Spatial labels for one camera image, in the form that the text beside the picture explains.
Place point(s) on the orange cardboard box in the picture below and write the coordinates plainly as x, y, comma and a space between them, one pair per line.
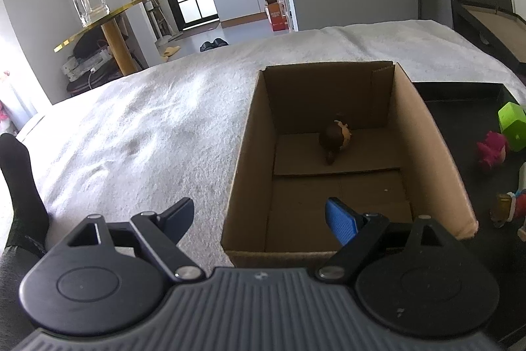
276, 16

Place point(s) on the pair of yellow slippers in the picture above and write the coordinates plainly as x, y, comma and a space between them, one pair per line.
170, 50

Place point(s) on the black framed brown board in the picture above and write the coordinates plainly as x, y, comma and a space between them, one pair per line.
493, 26

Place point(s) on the gold round side table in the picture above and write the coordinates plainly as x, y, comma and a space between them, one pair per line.
115, 42

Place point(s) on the green plastic block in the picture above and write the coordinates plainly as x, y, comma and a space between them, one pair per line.
511, 120

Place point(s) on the white power strip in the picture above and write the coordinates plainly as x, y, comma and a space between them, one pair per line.
84, 64

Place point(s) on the pair of black slippers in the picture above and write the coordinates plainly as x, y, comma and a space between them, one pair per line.
213, 45

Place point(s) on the brown cardboard box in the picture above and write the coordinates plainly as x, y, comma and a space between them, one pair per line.
431, 170

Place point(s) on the white fluffy blanket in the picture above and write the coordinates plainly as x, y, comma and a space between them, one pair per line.
144, 129

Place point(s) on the pink toy figure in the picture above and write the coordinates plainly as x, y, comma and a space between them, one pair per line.
492, 151

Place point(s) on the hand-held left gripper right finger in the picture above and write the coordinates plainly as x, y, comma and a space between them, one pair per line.
343, 221

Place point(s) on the brown haired toy figurine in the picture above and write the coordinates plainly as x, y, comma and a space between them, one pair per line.
333, 139

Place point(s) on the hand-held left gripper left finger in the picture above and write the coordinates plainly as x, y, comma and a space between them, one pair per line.
181, 214

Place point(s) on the small colourful toy figure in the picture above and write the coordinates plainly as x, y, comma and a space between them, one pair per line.
509, 207

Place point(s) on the black tray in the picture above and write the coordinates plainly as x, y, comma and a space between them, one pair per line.
460, 129

